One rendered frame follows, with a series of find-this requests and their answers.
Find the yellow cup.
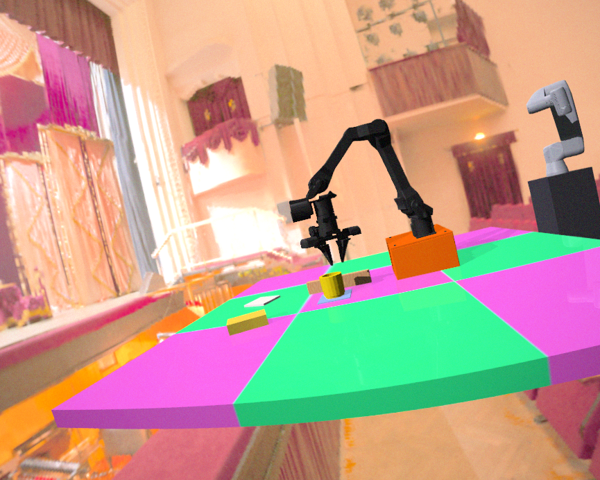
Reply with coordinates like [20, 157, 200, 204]
[319, 272, 345, 299]

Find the yellow rectangular block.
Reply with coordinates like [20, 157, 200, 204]
[226, 309, 269, 336]

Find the tan wooden flat bar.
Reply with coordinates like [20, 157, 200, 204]
[306, 269, 372, 295]

